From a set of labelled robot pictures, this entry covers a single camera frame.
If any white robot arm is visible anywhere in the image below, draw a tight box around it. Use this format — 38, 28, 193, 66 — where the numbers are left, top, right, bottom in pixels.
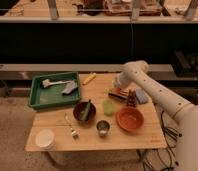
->
113, 61, 198, 171

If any green vegetable in bowl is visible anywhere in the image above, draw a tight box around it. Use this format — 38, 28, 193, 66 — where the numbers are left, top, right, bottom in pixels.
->
81, 99, 91, 121

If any red orange bowl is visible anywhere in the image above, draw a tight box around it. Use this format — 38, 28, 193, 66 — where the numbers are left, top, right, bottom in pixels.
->
115, 107, 144, 132

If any dark brown bowl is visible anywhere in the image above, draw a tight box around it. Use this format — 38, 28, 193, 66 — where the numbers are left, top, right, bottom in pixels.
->
73, 102, 96, 124

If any striped dark box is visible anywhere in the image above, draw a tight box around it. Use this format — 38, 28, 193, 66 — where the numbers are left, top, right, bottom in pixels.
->
108, 89, 128, 100

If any brown pine cone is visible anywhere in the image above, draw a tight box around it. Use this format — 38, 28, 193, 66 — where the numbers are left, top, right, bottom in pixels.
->
126, 90, 137, 107

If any blue sponge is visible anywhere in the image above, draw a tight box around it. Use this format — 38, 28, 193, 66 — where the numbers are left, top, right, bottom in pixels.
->
135, 89, 148, 104

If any green plastic cup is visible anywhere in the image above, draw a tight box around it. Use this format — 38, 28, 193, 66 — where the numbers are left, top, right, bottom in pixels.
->
103, 100, 115, 116

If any yellow banana toy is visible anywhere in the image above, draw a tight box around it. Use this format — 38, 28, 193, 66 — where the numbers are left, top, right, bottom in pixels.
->
83, 73, 96, 85

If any wooden table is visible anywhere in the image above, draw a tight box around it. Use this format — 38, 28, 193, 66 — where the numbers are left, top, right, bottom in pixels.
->
26, 73, 166, 151

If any small metal cup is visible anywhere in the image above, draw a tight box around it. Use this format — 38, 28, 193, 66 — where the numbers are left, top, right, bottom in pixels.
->
96, 120, 110, 137

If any grey cloth in tray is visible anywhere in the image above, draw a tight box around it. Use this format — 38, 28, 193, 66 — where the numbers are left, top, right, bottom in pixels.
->
62, 82, 78, 95

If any metal fork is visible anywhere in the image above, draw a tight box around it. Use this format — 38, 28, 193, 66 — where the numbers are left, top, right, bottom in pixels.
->
64, 114, 79, 139

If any green plastic tray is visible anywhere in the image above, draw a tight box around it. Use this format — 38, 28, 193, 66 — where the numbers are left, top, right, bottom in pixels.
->
29, 72, 81, 110

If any white round lid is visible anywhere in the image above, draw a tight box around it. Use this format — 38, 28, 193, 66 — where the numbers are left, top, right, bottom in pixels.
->
35, 129, 55, 150

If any black floor cable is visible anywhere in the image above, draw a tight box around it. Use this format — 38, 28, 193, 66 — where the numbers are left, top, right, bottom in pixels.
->
142, 109, 183, 171

